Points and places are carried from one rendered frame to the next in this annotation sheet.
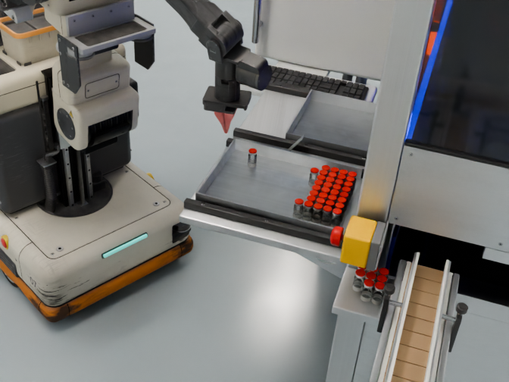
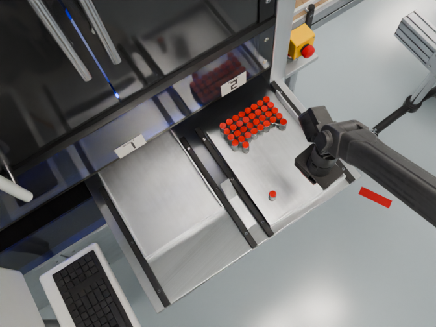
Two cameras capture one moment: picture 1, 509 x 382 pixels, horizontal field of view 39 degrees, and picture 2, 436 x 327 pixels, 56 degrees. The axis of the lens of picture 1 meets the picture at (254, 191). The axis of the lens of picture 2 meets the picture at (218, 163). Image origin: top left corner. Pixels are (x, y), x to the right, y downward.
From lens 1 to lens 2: 1.82 m
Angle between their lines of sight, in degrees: 67
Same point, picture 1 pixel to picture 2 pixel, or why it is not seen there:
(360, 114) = (128, 208)
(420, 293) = not seen: hidden behind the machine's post
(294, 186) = (259, 157)
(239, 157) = (273, 213)
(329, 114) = (154, 225)
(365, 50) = (18, 301)
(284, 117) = (193, 246)
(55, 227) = not seen: outside the picture
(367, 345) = not seen: hidden behind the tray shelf
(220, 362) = (259, 269)
